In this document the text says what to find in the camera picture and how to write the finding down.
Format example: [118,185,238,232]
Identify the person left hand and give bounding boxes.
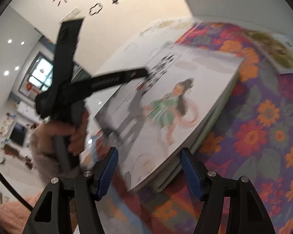
[30,108,89,166]

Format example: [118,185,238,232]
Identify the rabbit slope picture book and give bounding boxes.
[245,30,293,74]

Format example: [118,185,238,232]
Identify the white calligraphy book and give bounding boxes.
[273,33,293,56]

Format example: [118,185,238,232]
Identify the floral quilted mat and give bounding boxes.
[88,22,293,234]

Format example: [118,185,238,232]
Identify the white bookshelf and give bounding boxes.
[186,0,293,39]

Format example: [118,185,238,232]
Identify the teal green cover book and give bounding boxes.
[149,74,239,193]

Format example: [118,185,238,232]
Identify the wall mounted television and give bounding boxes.
[9,123,27,147]

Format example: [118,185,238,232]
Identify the left grey sleeve forearm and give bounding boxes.
[33,155,82,186]

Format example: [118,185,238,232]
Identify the white mermaid cover book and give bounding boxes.
[95,42,242,190]

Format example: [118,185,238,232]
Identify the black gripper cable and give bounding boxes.
[0,160,35,211]

